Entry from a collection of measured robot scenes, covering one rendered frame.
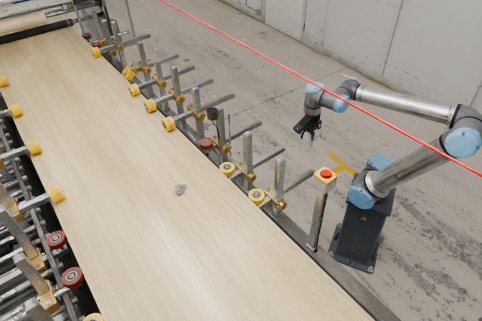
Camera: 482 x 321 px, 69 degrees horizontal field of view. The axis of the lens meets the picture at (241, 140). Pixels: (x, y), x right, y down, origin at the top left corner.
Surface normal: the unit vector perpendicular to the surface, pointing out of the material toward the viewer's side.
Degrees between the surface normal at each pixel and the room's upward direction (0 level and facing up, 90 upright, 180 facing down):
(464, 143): 84
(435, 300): 0
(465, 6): 90
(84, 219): 0
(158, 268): 0
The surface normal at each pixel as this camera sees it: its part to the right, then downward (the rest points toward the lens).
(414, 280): -0.03, -0.76
